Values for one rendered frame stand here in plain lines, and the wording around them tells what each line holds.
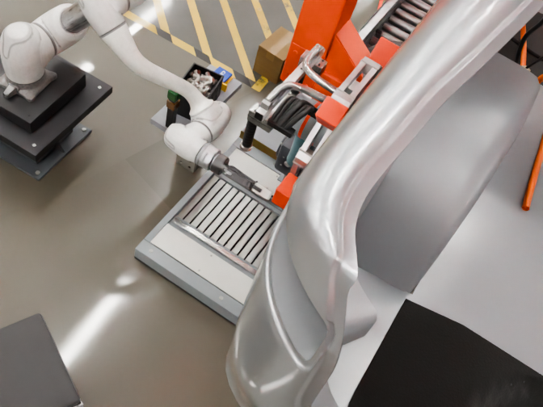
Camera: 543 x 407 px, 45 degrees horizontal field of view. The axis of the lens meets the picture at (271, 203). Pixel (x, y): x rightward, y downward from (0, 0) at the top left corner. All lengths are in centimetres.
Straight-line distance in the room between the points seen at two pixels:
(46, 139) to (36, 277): 56
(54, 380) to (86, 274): 67
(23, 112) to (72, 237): 55
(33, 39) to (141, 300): 111
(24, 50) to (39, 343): 113
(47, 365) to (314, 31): 156
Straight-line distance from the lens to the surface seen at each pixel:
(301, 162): 206
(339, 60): 272
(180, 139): 239
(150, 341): 272
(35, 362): 233
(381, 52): 229
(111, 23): 230
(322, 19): 264
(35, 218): 299
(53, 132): 288
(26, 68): 283
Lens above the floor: 250
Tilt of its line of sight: 53 degrees down
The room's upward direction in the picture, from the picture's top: 20 degrees clockwise
